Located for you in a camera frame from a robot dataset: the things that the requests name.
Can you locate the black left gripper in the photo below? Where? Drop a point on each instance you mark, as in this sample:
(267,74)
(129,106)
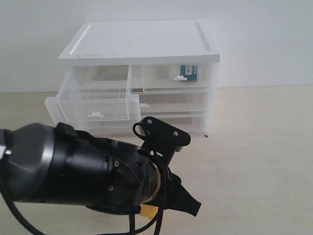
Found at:
(135,179)

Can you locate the yellow cheese wedge toy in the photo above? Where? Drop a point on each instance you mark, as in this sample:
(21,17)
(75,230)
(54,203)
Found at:
(148,211)

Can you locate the white teal medicine bottle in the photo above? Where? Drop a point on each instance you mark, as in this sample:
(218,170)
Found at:
(186,73)

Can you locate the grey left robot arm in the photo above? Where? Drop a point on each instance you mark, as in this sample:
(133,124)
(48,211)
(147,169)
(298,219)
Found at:
(61,165)

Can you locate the clear middle wide drawer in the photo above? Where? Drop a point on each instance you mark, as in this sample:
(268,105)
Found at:
(179,102)

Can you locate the white plastic drawer cabinet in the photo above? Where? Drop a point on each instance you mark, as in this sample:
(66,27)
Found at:
(181,42)

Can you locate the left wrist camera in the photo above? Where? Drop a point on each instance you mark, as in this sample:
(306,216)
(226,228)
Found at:
(161,137)

